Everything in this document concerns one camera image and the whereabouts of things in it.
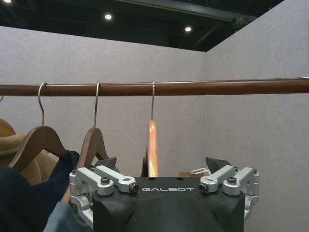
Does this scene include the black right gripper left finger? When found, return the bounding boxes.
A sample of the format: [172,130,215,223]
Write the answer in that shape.
[69,156,138,232]

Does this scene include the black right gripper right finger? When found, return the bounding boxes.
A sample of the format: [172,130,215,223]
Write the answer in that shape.
[199,157,260,232]

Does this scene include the dark wooden hanger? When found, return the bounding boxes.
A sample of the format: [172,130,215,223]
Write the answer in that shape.
[76,82,110,168]
[7,82,64,170]

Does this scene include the light wooden hanger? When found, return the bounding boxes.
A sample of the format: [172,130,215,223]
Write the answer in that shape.
[141,81,160,177]

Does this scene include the light blue garment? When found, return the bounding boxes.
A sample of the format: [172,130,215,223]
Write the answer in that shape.
[44,201,86,232]

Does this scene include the dark navy garment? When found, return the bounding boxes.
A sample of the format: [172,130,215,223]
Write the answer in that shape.
[0,150,81,232]

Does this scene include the tan hooded garment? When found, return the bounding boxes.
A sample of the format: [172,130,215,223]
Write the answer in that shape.
[0,118,63,184]

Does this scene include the brown wooden clothes rail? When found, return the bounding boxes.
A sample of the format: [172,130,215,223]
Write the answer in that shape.
[0,76,309,96]

